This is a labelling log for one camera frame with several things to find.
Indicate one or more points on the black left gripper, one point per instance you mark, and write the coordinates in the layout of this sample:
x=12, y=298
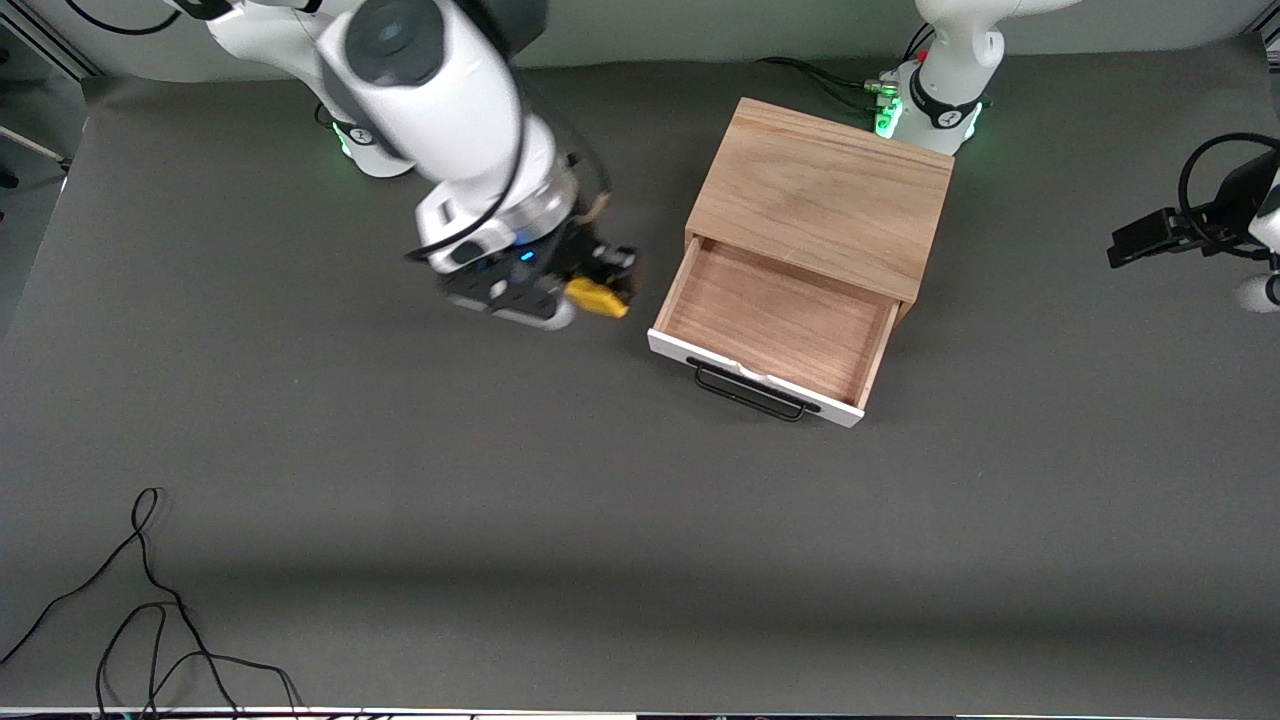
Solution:
x=1226, y=213

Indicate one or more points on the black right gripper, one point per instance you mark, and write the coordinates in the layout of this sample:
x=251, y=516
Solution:
x=580, y=247

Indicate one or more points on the yellow cube block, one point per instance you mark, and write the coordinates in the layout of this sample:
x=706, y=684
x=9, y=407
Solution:
x=592, y=297

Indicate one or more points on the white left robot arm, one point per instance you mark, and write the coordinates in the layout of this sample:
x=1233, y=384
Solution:
x=945, y=60

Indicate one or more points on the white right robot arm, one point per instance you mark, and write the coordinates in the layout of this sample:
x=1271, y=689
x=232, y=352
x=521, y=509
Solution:
x=440, y=100

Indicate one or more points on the wooden drawer cabinet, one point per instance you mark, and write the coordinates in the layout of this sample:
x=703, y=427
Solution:
x=825, y=190

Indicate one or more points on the aluminium frame rail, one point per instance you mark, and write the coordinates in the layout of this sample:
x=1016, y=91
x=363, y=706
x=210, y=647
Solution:
x=1270, y=38
x=50, y=40

